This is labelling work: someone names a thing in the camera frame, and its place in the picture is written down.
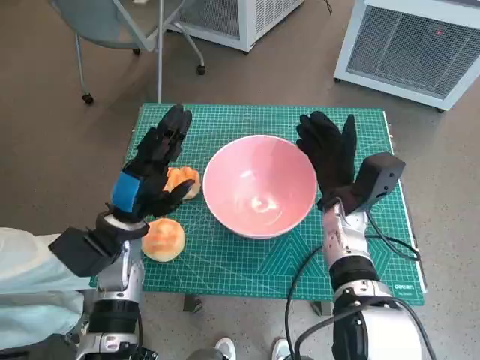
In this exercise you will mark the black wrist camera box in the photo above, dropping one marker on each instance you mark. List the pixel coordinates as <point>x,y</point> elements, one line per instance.
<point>78,251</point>
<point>382,176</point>

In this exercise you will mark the dark table leg bracket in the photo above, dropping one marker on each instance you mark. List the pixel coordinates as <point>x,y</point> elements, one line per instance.
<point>322,308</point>
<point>193,303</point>

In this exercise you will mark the round toy bread bun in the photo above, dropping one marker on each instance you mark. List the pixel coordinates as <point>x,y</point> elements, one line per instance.
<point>165,240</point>

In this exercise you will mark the white shoe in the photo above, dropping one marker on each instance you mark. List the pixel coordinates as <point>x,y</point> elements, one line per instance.
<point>282,348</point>
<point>226,348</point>

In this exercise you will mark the pink bowl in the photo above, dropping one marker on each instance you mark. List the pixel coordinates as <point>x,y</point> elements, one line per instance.
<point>258,180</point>

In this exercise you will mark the long striped toy bread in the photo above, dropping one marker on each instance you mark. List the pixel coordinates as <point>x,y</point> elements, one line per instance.
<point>184,174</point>

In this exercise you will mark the white metal pole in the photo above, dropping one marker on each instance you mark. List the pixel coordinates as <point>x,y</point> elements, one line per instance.
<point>160,52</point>

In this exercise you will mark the green cutting mat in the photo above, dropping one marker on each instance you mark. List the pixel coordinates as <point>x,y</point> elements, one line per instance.
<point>232,262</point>

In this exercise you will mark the white cabinet with glass door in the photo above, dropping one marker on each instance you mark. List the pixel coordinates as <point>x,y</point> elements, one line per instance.
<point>258,22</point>

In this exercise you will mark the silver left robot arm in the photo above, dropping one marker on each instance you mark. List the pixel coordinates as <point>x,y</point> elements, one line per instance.
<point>120,270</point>

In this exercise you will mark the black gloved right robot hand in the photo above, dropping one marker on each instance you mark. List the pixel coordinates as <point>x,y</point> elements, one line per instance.
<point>332,157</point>

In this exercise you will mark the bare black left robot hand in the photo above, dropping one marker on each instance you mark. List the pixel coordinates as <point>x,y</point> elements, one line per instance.
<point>150,180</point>

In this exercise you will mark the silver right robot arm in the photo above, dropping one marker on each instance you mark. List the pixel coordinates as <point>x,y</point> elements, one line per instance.
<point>345,243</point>

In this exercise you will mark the grey office chair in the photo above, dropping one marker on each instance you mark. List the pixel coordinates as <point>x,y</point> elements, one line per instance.
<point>105,26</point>

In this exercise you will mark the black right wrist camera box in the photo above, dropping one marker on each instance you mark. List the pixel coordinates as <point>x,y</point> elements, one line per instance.
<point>382,176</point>

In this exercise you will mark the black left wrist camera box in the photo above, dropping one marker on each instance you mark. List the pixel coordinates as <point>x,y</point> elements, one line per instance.
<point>78,251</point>

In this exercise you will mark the white cabinet with mesh panel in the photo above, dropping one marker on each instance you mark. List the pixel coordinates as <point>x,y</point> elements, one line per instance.
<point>405,48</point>

